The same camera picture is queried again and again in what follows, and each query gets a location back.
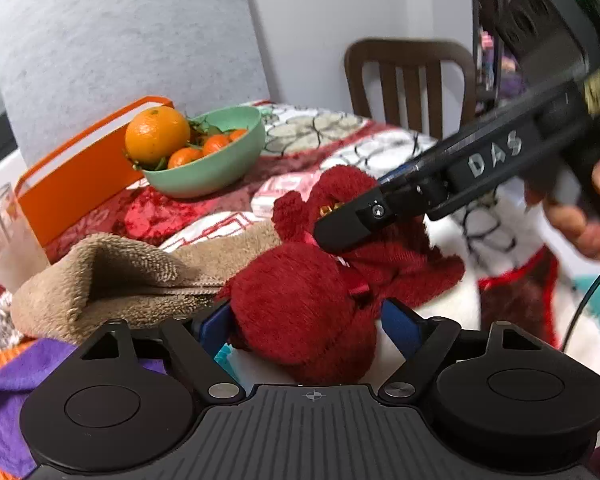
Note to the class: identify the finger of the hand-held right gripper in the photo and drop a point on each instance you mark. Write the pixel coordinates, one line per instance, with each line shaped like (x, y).
(405, 170)
(347, 227)

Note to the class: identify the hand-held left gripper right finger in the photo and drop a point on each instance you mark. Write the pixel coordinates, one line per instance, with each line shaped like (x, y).
(401, 327)

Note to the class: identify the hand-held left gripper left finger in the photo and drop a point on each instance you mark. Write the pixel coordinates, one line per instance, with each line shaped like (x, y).
(214, 324)

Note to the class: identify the red plush toy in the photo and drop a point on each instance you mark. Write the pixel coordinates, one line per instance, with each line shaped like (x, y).
(305, 305)

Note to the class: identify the tan towel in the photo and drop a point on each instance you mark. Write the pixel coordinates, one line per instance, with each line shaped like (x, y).
(105, 275)

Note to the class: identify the orange box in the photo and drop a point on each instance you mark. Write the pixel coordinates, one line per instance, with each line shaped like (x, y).
(75, 185)

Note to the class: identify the person's right hand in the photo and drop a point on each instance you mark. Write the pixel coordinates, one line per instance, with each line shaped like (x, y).
(582, 232)

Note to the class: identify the brown wooden chair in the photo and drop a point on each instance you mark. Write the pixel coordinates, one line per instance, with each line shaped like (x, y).
(405, 85)

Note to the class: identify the dark shelf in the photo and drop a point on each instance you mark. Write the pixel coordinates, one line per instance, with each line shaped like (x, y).
(490, 35)

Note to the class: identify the small tangerine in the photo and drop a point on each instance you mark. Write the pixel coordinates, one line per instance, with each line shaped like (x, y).
(185, 158)
(238, 134)
(215, 145)

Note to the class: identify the green bowl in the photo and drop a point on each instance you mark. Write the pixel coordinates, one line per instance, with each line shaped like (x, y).
(215, 170)

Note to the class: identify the teal cloth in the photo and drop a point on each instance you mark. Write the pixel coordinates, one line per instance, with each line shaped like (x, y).
(597, 310)

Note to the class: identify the large orange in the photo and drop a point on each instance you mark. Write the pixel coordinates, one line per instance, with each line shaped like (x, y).
(156, 132)

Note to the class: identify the purple cloth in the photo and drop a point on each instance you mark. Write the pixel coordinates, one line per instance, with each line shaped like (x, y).
(10, 400)

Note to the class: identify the grey felt panel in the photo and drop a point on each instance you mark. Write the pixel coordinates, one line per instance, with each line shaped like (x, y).
(125, 45)

